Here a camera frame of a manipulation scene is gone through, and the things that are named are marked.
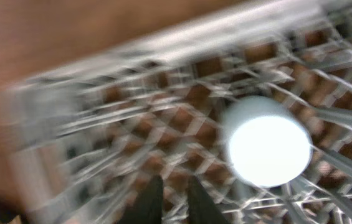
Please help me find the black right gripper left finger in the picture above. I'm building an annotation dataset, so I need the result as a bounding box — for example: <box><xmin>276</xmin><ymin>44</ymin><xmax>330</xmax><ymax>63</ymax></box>
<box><xmin>117</xmin><ymin>175</ymin><xmax>164</xmax><ymax>224</ymax></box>

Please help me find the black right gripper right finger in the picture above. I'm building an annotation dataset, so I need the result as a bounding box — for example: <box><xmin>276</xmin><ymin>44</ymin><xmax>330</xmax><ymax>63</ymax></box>
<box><xmin>187</xmin><ymin>176</ymin><xmax>230</xmax><ymax>224</ymax></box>

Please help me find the grey plastic dishwasher rack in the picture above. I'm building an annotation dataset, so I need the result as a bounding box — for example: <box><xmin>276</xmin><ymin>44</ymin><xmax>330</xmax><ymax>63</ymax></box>
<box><xmin>9</xmin><ymin>1</ymin><xmax>352</xmax><ymax>223</ymax></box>

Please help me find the light blue cup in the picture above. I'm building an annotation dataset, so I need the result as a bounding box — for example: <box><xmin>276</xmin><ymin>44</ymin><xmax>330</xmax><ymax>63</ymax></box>
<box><xmin>221</xmin><ymin>96</ymin><xmax>312</xmax><ymax>188</ymax></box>

